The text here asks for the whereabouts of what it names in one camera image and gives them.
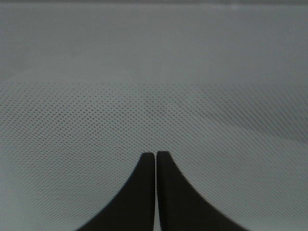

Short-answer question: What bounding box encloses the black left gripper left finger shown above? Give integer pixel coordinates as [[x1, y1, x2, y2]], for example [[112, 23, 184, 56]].
[[78, 153, 154, 231]]

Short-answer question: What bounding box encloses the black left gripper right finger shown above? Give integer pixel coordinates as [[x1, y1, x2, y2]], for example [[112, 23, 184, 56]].
[[156, 151, 241, 231]]

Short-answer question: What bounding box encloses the white microwave door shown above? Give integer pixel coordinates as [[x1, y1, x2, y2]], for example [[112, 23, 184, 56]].
[[0, 0, 308, 231]]

